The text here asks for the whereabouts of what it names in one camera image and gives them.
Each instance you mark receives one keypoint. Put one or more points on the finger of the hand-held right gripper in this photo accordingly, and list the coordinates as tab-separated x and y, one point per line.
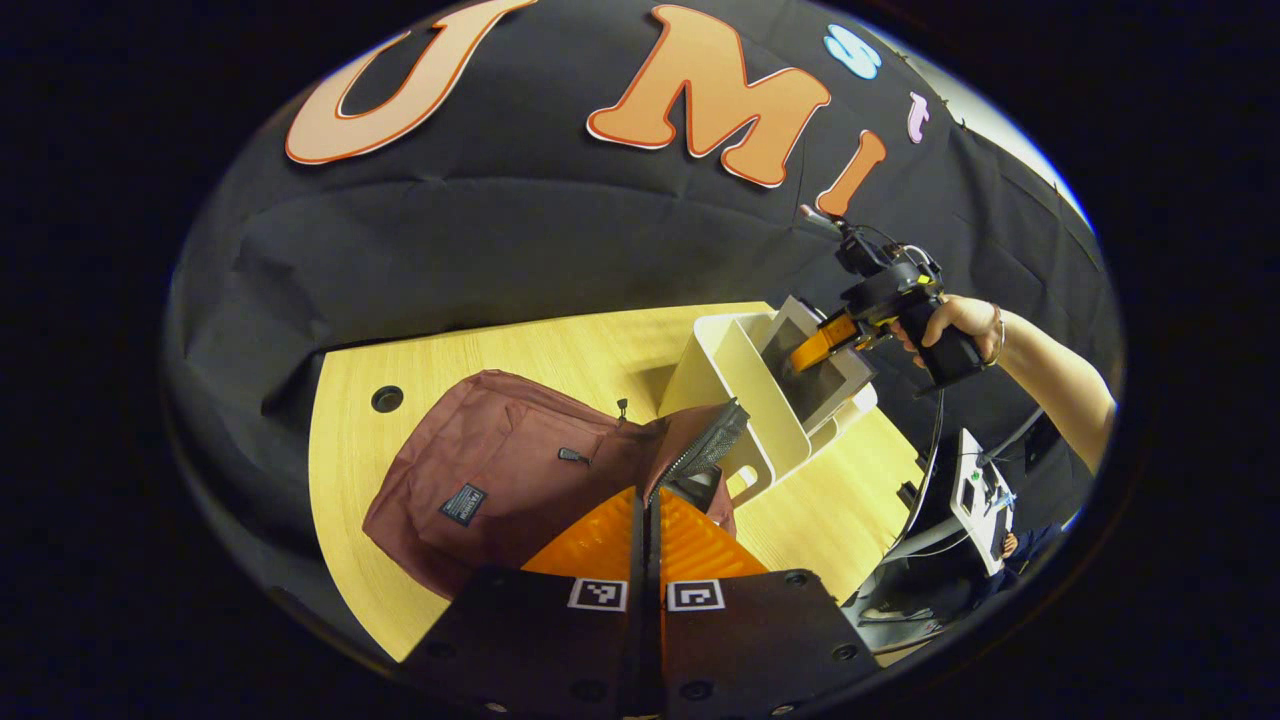
820	345

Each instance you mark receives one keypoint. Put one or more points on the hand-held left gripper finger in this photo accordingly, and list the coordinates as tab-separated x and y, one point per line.
658	640
637	640

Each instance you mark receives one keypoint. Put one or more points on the white plastic bookshelf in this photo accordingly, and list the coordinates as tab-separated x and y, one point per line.
745	390

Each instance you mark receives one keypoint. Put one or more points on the maroon fabric schoolbag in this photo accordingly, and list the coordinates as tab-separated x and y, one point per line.
500	460

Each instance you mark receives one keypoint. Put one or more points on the white electronic device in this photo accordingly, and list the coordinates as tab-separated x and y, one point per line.
975	495

